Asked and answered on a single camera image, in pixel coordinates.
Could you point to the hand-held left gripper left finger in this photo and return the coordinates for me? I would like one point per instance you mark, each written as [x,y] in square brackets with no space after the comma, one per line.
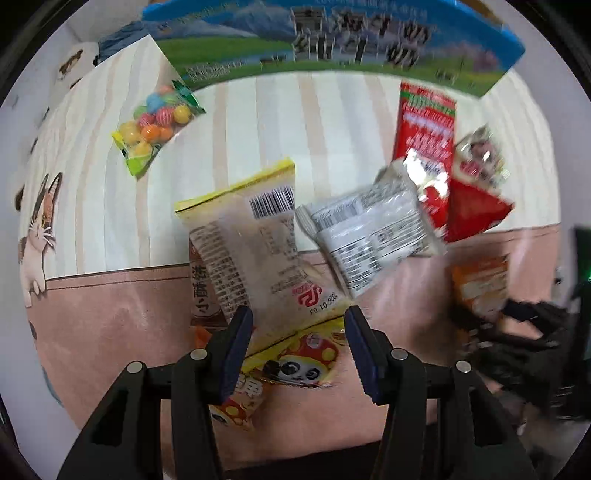
[235,350]

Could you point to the orange panda snack packet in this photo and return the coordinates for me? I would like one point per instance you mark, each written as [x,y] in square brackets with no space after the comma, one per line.
[235,408]

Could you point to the red triangular snack packet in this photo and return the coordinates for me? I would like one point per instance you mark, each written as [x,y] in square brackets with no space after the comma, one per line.
[471,207]

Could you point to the yellow panda snack packet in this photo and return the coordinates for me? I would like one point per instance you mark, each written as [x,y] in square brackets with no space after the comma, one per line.
[300,364]

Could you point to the beige biscuit packet yellow edge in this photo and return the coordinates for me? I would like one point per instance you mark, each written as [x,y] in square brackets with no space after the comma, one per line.
[249,258]

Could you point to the blue bed sheet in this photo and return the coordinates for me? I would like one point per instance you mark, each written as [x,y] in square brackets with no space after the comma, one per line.
[51,387]

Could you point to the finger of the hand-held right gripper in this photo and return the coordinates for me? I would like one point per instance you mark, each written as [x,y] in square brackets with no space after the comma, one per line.
[498,339]
[535,314]

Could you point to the long red snack packet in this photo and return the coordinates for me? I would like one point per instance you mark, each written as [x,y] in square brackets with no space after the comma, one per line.
[425,124]

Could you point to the orange seed packet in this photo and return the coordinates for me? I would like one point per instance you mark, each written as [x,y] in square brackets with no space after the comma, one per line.
[478,286]

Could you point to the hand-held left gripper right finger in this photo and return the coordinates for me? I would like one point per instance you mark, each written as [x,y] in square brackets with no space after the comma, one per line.
[364,360]

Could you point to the white bear print pillow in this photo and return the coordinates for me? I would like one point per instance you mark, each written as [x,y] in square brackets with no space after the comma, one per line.
[69,83]

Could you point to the colourful candy ball bag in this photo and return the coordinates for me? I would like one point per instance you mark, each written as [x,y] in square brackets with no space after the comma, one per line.
[157,120]

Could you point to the printed cardboard box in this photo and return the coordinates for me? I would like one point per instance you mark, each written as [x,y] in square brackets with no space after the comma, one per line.
[323,27]

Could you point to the white snack packet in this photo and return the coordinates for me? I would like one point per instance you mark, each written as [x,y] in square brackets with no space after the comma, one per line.
[369,230]

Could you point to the small brown white candy packet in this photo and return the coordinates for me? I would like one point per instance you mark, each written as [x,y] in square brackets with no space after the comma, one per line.
[480,157]

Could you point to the brown pastry packet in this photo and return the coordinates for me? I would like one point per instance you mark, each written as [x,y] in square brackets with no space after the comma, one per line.
[203,300]

